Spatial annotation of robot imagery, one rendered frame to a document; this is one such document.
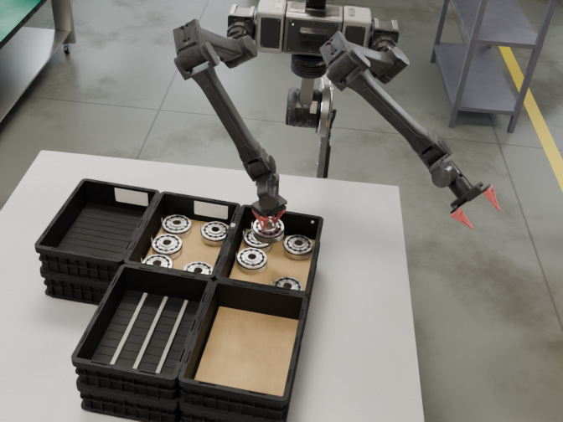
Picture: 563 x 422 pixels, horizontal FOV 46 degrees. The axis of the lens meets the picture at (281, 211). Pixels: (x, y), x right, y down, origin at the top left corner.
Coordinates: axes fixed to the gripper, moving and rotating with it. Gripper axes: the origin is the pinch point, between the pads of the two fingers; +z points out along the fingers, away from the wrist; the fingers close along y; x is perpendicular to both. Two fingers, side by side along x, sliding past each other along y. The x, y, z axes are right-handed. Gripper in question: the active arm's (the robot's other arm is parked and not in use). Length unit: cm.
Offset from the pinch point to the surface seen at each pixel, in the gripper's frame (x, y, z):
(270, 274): -4.8, -2.8, 17.8
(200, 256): 16.6, -16.1, 17.4
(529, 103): 77, 341, 118
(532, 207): 2, 222, 112
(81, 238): 50, -43, 17
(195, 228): 30.1, -8.4, 17.9
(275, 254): 1.8, 5.3, 18.3
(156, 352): -9, -51, 16
